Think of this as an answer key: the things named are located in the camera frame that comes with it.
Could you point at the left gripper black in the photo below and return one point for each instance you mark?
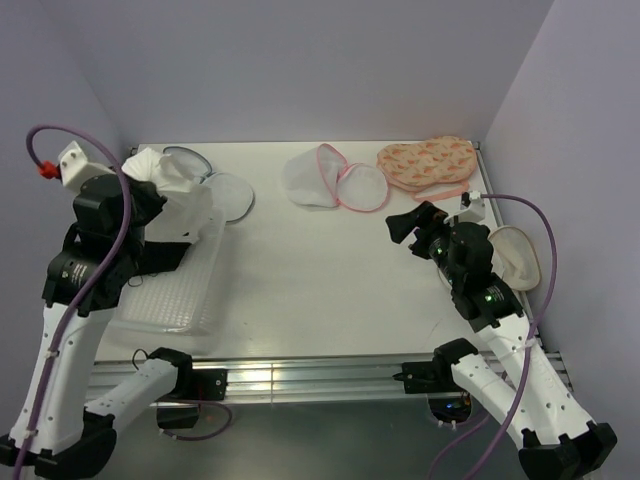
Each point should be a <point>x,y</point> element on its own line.
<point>154,199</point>

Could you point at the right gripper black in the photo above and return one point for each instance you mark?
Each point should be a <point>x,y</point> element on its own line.
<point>428,216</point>

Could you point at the white bra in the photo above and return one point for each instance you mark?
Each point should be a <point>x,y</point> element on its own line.
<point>188,204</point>

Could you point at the pink trimmed mesh laundry bag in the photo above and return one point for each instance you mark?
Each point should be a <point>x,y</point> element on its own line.
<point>322,177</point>

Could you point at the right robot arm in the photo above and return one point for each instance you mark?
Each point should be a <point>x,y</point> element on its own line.
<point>555,436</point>

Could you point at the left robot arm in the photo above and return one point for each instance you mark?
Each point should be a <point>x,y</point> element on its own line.
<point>59,433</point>

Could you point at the peach floral bra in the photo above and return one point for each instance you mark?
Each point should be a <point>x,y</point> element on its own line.
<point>433,170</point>

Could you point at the grey trimmed mesh laundry bag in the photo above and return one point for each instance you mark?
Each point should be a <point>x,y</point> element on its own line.
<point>232,194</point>

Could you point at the beige trimmed mesh laundry bag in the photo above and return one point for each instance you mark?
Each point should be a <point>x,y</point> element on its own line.
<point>520,268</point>

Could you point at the white plastic basket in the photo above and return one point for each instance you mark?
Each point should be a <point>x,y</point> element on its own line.
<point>176,302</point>

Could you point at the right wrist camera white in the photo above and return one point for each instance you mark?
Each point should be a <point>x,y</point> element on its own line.
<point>472,207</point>

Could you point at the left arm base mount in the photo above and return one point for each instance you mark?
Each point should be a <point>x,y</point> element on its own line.
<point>181,410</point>

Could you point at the aluminium frame rail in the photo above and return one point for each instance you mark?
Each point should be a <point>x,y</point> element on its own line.
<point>310,380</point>

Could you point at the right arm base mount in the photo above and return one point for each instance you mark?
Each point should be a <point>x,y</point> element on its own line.
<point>446,400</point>

